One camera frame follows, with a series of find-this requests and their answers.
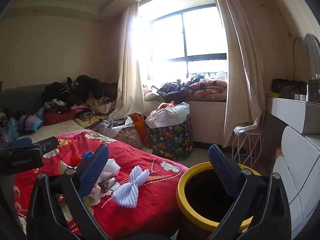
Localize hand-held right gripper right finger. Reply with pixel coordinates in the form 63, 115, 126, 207
207, 144, 292, 240

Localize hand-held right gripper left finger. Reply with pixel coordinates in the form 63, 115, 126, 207
26, 144, 110, 240

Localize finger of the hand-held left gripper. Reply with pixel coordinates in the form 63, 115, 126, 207
9, 137, 33, 148
32, 136, 59, 158

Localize yellow-rimmed black trash bin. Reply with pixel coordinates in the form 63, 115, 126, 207
176, 162, 262, 240

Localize beige bed sheet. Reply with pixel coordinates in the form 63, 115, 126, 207
15, 119, 88, 143

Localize light blue cloth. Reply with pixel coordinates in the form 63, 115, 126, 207
4, 117, 21, 141

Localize small silver red wrapper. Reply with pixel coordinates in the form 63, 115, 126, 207
98, 177, 118, 191

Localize crumpled white tissue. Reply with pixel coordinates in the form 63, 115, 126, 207
96, 158, 121, 181

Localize red and blue object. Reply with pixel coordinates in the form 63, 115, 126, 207
69, 151, 93, 166

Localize purple striped cloth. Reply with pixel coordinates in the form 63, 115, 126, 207
18, 107, 45, 133

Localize red folded cloth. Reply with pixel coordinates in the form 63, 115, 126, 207
42, 109, 78, 126

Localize white knitted bow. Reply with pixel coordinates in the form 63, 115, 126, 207
111, 166, 150, 208

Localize grey headboard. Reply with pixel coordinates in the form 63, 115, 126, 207
0, 82, 75, 113

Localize white cloth on stool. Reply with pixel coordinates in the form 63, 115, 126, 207
233, 119, 261, 135

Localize tiger print blanket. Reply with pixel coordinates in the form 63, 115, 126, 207
74, 107, 111, 128

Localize pink patterned fabric bag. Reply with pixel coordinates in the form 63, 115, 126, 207
112, 126, 143, 151

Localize lavender and white clothes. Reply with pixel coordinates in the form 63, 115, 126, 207
96, 116, 133, 136

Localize dark floral storage bag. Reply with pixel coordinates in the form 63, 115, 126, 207
146, 114, 195, 161

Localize orange bag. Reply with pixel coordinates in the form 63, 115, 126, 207
128, 113, 152, 148

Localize pile of dark clothes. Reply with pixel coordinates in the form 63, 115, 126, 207
41, 74, 119, 107

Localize red floral blanket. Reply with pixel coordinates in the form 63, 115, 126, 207
14, 130, 190, 240

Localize white dresser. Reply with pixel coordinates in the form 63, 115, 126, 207
272, 126, 320, 236

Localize white plastic bag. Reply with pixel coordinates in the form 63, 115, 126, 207
145, 102, 191, 128

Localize orange patterned quilt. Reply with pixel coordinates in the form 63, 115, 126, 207
188, 79, 228, 100

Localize orange cloth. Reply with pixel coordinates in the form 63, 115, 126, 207
156, 101, 176, 111

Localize white dressing table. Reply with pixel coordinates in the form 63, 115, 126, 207
266, 96, 320, 135

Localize dark navy jacket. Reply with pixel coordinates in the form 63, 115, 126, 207
157, 81, 193, 103

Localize cream curtain beside dresser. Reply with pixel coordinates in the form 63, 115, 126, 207
209, 0, 266, 148

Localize cream curtain beside bed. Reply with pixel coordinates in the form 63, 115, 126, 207
107, 4, 147, 120

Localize dark brown bag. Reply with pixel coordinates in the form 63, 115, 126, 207
272, 78, 308, 100

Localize clear cosmetics organizer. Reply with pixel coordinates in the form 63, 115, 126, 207
307, 78, 320, 103

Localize black framed window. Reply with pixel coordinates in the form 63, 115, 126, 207
138, 3, 230, 81

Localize arched vanity mirror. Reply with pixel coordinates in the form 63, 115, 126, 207
292, 33, 320, 81

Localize white wire stool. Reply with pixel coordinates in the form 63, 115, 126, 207
231, 124, 265, 167

